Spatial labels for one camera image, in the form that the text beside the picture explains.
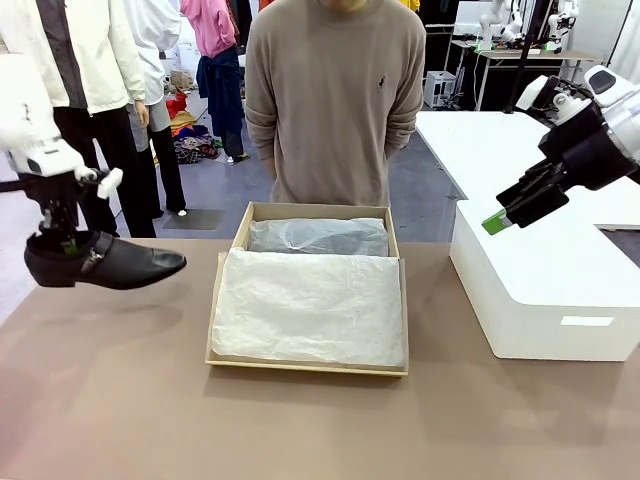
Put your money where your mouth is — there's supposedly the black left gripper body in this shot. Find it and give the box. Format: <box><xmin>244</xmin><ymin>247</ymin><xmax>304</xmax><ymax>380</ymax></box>
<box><xmin>22</xmin><ymin>168</ymin><xmax>109</xmax><ymax>226</ymax></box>

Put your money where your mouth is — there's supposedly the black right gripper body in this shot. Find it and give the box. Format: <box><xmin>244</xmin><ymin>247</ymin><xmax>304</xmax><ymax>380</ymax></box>
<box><xmin>537</xmin><ymin>101</ymin><xmax>640</xmax><ymax>192</ymax></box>

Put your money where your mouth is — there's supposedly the black leather buckle shoe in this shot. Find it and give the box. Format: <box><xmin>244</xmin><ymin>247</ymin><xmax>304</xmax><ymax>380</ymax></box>
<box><xmin>23</xmin><ymin>230</ymin><xmax>188</xmax><ymax>292</ymax></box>

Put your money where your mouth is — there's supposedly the white tissue paper sheet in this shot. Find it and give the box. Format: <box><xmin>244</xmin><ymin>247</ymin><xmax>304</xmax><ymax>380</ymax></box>
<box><xmin>210</xmin><ymin>248</ymin><xmax>406</xmax><ymax>367</ymax></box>

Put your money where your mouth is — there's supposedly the brown cardboard shoe box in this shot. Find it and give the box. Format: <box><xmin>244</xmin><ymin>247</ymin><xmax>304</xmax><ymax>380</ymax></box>
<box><xmin>204</xmin><ymin>200</ymin><xmax>411</xmax><ymax>380</ymax></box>

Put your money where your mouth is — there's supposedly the white shoe box lid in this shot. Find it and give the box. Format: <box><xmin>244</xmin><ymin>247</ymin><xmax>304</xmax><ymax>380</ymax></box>
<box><xmin>448</xmin><ymin>198</ymin><xmax>640</xmax><ymax>362</ymax></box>

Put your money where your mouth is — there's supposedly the black tripod pole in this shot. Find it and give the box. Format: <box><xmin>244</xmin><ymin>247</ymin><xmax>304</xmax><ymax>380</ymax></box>
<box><xmin>503</xmin><ymin>0</ymin><xmax>549</xmax><ymax>115</ymax></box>

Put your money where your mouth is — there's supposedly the wooden background table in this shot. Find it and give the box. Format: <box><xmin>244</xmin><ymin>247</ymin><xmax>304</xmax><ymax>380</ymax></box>
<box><xmin>448</xmin><ymin>38</ymin><xmax>604</xmax><ymax>112</ymax></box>

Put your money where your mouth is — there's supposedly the black floor mat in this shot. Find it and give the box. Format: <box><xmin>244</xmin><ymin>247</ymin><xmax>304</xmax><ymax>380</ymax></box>
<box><xmin>161</xmin><ymin>208</ymin><xmax>226</xmax><ymax>232</ymax></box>

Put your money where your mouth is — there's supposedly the white computer case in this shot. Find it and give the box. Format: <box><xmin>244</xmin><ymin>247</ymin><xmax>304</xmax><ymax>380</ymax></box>
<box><xmin>423</xmin><ymin>69</ymin><xmax>460</xmax><ymax>110</ymax></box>

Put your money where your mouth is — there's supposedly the colourful clothes pile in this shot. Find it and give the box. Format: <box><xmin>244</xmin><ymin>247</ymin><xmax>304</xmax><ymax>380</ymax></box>
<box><xmin>166</xmin><ymin>92</ymin><xmax>222</xmax><ymax>166</ymax></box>

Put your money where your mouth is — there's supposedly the mannequin in white jacket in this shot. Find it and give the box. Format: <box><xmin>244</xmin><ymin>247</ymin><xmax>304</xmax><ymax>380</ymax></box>
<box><xmin>0</xmin><ymin>0</ymin><xmax>160</xmax><ymax>239</ymax></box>

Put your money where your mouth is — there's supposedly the mannequin in white shirt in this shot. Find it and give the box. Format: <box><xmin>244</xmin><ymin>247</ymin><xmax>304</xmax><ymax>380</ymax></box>
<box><xmin>122</xmin><ymin>0</ymin><xmax>189</xmax><ymax>218</ymax></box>

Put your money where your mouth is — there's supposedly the white cardboard boxes stack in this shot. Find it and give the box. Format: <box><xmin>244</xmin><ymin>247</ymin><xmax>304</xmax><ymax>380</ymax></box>
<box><xmin>162</xmin><ymin>19</ymin><xmax>202</xmax><ymax>76</ymax></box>

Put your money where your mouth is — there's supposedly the person in beige sweater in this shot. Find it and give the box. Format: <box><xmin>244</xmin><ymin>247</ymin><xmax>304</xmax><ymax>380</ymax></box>
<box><xmin>243</xmin><ymin>0</ymin><xmax>427</xmax><ymax>207</ymax></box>

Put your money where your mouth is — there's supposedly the mannequin in pink hoodie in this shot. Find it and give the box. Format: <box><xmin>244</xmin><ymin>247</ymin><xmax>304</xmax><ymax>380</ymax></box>
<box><xmin>179</xmin><ymin>0</ymin><xmax>249</xmax><ymax>164</ymax></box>

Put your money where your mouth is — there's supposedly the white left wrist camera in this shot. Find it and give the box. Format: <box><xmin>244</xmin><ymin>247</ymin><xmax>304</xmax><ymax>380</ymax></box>
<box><xmin>96</xmin><ymin>167</ymin><xmax>125</xmax><ymax>201</ymax></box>

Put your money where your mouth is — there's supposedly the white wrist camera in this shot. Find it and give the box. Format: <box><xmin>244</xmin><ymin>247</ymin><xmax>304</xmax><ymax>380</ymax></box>
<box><xmin>514</xmin><ymin>74</ymin><xmax>561</xmax><ymax>113</ymax></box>
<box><xmin>96</xmin><ymin>167</ymin><xmax>125</xmax><ymax>201</ymax></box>

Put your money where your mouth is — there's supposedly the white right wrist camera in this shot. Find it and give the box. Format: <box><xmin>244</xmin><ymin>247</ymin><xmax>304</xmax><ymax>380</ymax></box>
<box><xmin>514</xmin><ymin>74</ymin><xmax>561</xmax><ymax>113</ymax></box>

